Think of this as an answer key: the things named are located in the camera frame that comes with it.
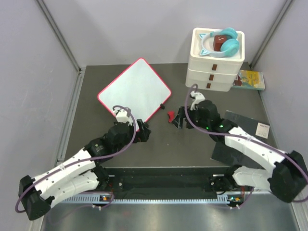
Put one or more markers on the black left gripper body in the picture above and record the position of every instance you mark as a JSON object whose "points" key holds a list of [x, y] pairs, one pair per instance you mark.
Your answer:
{"points": [[128, 140]]}

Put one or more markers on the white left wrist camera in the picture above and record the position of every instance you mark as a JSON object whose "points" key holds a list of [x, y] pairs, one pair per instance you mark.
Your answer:
{"points": [[122, 116]]}

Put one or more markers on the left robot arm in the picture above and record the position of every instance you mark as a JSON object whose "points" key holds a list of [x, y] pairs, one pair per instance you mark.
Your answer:
{"points": [[82, 172]]}

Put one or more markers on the colourful picture book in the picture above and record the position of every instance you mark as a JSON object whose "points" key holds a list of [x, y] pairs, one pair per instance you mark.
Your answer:
{"points": [[250, 80]]}

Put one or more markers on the red bone-shaped eraser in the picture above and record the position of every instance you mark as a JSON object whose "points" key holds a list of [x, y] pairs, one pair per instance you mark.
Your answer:
{"points": [[171, 116]]}

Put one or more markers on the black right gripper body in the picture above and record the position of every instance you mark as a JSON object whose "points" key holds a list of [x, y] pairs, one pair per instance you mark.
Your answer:
{"points": [[195, 118]]}

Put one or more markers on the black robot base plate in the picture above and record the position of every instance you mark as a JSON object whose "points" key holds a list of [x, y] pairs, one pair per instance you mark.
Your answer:
{"points": [[209, 179]]}

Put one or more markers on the dark red cube toy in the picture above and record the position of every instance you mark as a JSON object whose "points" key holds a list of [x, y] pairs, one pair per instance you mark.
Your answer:
{"points": [[218, 42]]}

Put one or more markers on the teal cat-ear headphones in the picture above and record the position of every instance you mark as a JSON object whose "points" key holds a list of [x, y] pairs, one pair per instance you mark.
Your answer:
{"points": [[225, 43]]}

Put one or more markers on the pink framed whiteboard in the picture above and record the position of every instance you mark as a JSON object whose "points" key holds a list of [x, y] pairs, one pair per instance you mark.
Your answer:
{"points": [[139, 88]]}

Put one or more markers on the white three-drawer storage box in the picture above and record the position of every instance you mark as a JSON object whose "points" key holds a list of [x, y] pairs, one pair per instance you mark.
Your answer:
{"points": [[210, 73]]}

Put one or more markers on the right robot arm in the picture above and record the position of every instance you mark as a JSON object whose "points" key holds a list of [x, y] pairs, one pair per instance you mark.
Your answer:
{"points": [[283, 174]]}

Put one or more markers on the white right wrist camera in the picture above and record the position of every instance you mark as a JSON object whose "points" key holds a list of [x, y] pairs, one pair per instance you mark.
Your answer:
{"points": [[197, 98]]}

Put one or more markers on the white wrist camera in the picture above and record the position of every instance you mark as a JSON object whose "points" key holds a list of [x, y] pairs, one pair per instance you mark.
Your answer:
{"points": [[197, 98], [122, 116]]}

